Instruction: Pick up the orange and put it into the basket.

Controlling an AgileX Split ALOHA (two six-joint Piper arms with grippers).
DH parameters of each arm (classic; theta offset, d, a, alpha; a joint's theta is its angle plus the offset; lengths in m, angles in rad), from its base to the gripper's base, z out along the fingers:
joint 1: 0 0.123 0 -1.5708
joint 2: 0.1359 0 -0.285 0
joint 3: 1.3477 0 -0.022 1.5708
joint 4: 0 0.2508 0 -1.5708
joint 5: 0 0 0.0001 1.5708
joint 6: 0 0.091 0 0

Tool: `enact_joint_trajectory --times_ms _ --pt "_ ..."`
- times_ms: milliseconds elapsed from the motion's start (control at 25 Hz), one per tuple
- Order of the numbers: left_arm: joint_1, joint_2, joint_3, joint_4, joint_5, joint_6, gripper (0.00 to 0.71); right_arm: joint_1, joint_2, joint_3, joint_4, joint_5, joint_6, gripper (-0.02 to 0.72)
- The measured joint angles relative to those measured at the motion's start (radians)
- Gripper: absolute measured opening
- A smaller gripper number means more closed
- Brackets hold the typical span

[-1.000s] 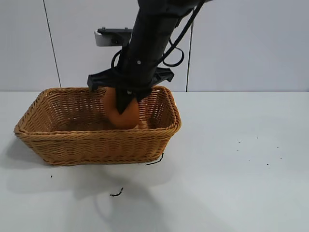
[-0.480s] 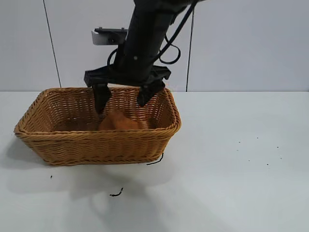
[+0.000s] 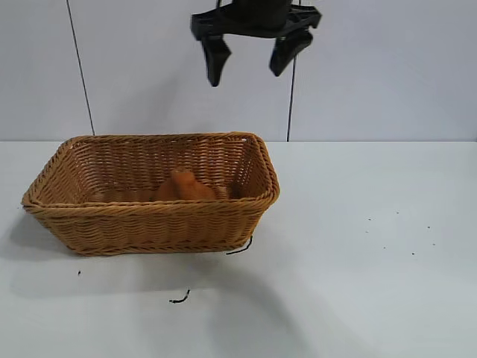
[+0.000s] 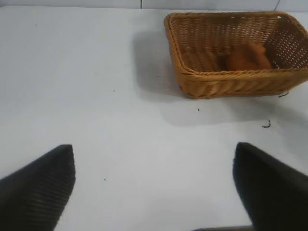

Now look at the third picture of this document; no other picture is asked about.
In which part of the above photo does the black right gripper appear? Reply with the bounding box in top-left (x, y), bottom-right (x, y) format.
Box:
top-left (190, 0), bottom-right (323, 88)

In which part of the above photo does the orange cone-shaped pastry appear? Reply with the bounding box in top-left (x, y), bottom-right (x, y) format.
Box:
top-left (154, 166), bottom-right (219, 203)

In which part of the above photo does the woven wicker rectangular basket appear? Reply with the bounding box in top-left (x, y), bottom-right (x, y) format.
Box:
top-left (21, 131), bottom-right (282, 257)

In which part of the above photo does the long black cord scrap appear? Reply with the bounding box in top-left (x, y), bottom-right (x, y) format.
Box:
top-left (225, 236), bottom-right (254, 257)

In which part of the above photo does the short black cord scrap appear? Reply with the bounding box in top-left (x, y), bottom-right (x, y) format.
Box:
top-left (168, 289), bottom-right (192, 304)

